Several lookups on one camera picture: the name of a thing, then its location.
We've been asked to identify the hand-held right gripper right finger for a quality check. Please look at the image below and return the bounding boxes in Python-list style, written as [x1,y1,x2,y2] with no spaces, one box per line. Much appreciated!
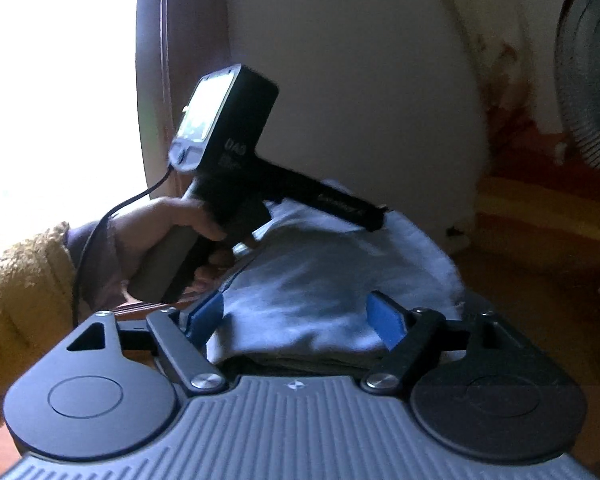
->
[361,291,531,395]

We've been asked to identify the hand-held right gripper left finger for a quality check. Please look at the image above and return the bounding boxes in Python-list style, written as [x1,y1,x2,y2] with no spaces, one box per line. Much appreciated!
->
[65,291,231,395]

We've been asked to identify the light blue jeans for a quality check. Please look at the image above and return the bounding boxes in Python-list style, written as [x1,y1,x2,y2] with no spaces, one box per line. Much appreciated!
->
[207,195,468,376]

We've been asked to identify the person's left hand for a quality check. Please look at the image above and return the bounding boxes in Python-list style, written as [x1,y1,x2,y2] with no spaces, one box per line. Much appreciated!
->
[105,197,229,306]

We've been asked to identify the electric fan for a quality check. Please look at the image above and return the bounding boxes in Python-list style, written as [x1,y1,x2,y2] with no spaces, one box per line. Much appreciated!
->
[554,0,600,178]

